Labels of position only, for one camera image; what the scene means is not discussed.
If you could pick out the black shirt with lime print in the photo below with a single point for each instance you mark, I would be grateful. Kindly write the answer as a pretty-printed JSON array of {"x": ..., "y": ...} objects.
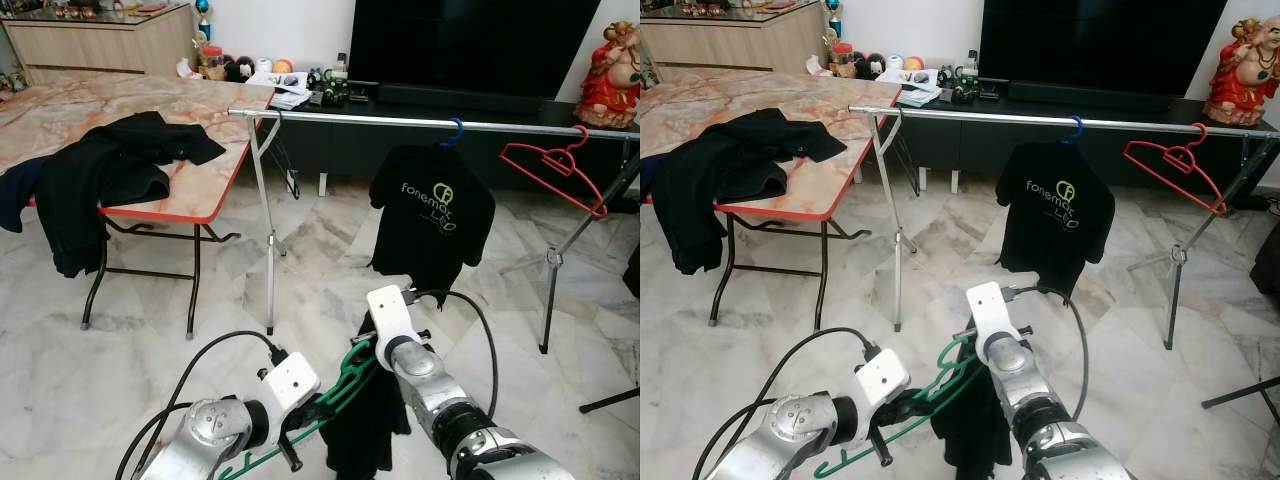
[
  {"x": 975, "y": 430},
  {"x": 365, "y": 440}
]

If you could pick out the red-lidded jar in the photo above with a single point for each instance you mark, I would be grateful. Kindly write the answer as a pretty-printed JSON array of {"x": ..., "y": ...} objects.
[
  {"x": 211, "y": 65},
  {"x": 842, "y": 62}
]

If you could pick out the red plastic hanger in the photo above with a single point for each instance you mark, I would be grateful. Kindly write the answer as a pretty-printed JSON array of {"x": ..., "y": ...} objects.
[
  {"x": 560, "y": 162},
  {"x": 1185, "y": 158}
]

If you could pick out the green plastic hanger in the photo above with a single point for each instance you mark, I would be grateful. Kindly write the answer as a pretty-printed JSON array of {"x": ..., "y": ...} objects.
[
  {"x": 948, "y": 365},
  {"x": 352, "y": 372}
]

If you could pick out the red and black plush toy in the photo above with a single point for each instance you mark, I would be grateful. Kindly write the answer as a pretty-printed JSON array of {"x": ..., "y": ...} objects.
[
  {"x": 246, "y": 69},
  {"x": 231, "y": 69},
  {"x": 860, "y": 66},
  {"x": 875, "y": 66}
]

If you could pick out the black Fonemat logo shirt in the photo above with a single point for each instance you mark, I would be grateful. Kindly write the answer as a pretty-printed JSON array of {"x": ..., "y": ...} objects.
[
  {"x": 430, "y": 230},
  {"x": 1055, "y": 230}
]

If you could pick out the clear bottle with green label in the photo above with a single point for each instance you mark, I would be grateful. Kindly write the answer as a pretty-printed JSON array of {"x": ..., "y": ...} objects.
[
  {"x": 970, "y": 66},
  {"x": 340, "y": 68}
]

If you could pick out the marble-top folding table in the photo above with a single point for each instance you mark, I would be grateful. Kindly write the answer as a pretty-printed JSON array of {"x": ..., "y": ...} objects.
[
  {"x": 780, "y": 95},
  {"x": 150, "y": 100}
]

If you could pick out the black television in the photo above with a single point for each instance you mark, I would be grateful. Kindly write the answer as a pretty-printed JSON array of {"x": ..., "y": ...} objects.
[
  {"x": 470, "y": 45},
  {"x": 1100, "y": 45}
]

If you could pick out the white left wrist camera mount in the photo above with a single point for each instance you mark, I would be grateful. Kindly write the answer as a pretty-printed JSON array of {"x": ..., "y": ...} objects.
[
  {"x": 883, "y": 378},
  {"x": 292, "y": 382}
]

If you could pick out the silver clothes rack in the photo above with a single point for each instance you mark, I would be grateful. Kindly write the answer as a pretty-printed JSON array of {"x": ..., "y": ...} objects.
[
  {"x": 350, "y": 118},
  {"x": 1000, "y": 116}
]

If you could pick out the wooden sideboard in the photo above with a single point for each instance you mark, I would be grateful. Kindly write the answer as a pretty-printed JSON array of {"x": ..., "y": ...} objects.
[
  {"x": 730, "y": 40},
  {"x": 100, "y": 45}
]

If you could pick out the black TV cabinet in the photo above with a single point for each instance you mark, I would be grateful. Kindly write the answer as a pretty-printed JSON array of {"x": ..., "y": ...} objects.
[
  {"x": 340, "y": 155},
  {"x": 960, "y": 155}
]

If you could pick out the black soundbar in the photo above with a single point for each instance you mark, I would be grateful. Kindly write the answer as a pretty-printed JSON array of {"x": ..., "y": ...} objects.
[
  {"x": 1090, "y": 95},
  {"x": 460, "y": 97}
]

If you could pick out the stack of white papers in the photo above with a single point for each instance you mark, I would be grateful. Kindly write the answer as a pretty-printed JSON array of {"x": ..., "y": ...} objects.
[
  {"x": 915, "y": 88},
  {"x": 285, "y": 90}
]

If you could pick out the navy blue garment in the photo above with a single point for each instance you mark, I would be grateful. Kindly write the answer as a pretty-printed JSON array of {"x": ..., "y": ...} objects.
[
  {"x": 650, "y": 175},
  {"x": 18, "y": 195}
]

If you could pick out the black polo shirt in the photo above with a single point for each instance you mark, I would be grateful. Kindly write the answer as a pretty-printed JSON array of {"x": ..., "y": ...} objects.
[
  {"x": 730, "y": 180},
  {"x": 110, "y": 180}
]

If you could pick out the red Buddha figurine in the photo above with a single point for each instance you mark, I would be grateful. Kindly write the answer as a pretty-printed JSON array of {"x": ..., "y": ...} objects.
[
  {"x": 1240, "y": 85},
  {"x": 605, "y": 90}
]

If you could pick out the black metal stand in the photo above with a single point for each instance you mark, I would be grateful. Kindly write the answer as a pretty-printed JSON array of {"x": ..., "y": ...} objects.
[
  {"x": 610, "y": 398},
  {"x": 1240, "y": 392}
]

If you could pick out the blue and gold trophy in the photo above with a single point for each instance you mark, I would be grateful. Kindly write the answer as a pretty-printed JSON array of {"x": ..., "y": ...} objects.
[
  {"x": 833, "y": 8},
  {"x": 203, "y": 10}
]

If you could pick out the blue plastic hanger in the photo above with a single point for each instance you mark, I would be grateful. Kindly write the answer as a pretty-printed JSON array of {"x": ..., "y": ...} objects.
[
  {"x": 458, "y": 127},
  {"x": 1078, "y": 124}
]

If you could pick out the pink tissue pack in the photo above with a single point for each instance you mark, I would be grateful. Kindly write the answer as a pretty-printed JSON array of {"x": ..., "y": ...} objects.
[
  {"x": 187, "y": 69},
  {"x": 817, "y": 66}
]

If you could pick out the orange ball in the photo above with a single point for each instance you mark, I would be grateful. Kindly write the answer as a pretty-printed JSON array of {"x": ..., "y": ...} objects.
[
  {"x": 914, "y": 63},
  {"x": 283, "y": 66}
]

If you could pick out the black desk device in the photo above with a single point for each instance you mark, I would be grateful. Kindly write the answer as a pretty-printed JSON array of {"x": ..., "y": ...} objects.
[
  {"x": 990, "y": 91},
  {"x": 361, "y": 93}
]

